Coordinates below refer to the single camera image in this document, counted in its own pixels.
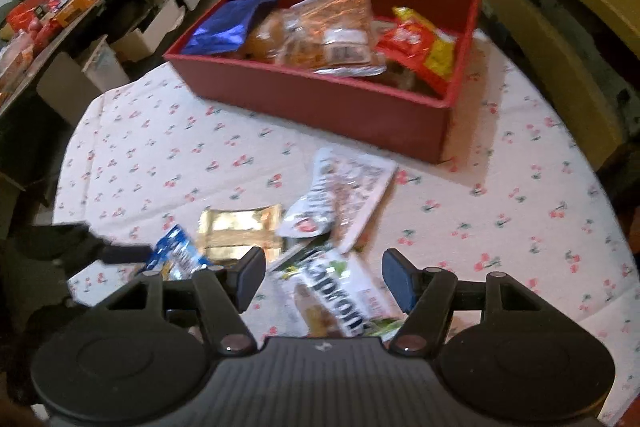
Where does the wooden television cabinet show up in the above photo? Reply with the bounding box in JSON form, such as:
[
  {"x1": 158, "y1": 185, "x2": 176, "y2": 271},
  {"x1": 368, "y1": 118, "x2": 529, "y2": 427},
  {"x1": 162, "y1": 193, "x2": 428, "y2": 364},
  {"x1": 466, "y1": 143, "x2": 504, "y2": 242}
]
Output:
[{"x1": 389, "y1": 0, "x2": 640, "y2": 175}]

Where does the cherry print tablecloth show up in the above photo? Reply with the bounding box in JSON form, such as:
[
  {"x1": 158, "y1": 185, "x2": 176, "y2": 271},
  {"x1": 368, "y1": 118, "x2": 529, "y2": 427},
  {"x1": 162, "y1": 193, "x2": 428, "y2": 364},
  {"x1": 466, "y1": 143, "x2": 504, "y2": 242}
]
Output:
[{"x1": 52, "y1": 26, "x2": 640, "y2": 427}]

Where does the white storage box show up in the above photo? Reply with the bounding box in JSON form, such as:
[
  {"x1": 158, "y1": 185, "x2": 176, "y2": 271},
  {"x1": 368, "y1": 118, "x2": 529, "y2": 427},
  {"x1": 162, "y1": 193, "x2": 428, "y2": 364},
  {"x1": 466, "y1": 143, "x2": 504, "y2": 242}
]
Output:
[{"x1": 109, "y1": 0, "x2": 187, "y2": 64}]

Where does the red snack bag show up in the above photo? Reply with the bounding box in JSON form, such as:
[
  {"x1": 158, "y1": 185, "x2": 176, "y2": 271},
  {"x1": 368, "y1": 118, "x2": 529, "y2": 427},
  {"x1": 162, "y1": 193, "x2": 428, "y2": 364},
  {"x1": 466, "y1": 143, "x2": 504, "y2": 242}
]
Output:
[{"x1": 7, "y1": 0, "x2": 82, "y2": 34}]

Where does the red yellow snack packet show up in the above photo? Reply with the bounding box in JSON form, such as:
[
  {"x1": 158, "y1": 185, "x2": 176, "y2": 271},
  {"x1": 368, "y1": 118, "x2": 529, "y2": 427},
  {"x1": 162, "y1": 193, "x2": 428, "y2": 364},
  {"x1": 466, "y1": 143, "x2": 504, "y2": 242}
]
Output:
[{"x1": 374, "y1": 6, "x2": 459, "y2": 98}]

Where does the red cardboard box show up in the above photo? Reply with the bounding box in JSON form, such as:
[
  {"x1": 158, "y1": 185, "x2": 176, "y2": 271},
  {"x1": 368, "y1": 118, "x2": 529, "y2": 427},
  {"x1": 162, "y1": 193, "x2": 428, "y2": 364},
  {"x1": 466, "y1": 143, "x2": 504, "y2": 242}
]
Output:
[{"x1": 163, "y1": 0, "x2": 484, "y2": 166}]

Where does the white green wafer packet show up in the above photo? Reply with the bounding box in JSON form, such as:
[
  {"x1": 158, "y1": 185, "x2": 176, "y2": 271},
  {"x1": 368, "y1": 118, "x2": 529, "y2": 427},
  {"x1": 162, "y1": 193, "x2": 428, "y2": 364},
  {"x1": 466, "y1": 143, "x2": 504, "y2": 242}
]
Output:
[{"x1": 271, "y1": 246, "x2": 407, "y2": 339}]

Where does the gold snack packet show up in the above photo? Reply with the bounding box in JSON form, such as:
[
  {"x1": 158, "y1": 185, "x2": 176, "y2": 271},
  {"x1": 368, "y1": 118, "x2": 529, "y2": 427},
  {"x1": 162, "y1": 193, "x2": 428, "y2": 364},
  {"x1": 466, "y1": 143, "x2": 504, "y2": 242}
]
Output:
[{"x1": 196, "y1": 204, "x2": 284, "y2": 264}]

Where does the clear bread bag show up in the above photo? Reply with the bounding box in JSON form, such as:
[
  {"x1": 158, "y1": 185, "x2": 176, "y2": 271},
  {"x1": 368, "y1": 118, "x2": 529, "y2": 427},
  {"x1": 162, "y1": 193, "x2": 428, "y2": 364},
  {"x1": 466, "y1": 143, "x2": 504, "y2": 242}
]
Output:
[{"x1": 276, "y1": 0, "x2": 387, "y2": 78}]

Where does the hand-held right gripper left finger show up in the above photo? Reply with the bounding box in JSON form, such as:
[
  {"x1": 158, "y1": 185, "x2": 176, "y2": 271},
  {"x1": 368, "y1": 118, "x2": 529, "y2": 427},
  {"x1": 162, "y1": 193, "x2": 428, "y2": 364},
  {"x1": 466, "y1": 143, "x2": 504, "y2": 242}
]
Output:
[{"x1": 94, "y1": 246, "x2": 267, "y2": 357}]

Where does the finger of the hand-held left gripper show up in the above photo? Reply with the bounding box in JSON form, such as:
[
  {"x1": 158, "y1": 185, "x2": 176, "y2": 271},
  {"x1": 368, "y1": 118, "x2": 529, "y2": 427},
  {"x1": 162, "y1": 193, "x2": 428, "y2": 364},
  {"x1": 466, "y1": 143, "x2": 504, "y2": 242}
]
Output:
[{"x1": 86, "y1": 232, "x2": 154, "y2": 266}]

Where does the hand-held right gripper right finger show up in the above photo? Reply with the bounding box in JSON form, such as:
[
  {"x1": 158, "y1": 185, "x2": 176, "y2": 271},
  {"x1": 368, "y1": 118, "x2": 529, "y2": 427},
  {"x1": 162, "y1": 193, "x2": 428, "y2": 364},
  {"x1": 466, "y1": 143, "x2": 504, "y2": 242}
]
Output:
[{"x1": 382, "y1": 249, "x2": 551, "y2": 356}]

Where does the bun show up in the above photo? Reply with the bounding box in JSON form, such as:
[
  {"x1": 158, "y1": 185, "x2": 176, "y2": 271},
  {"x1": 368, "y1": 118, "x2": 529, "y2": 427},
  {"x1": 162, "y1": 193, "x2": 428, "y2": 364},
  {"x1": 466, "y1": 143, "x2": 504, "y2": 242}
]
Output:
[{"x1": 244, "y1": 11, "x2": 287, "y2": 61}]

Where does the white blue snack packet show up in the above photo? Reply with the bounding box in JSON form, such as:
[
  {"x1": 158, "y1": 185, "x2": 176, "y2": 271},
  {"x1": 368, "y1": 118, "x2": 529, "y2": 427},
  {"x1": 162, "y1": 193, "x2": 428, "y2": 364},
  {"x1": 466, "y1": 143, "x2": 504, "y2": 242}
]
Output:
[{"x1": 144, "y1": 224, "x2": 214, "y2": 281}]

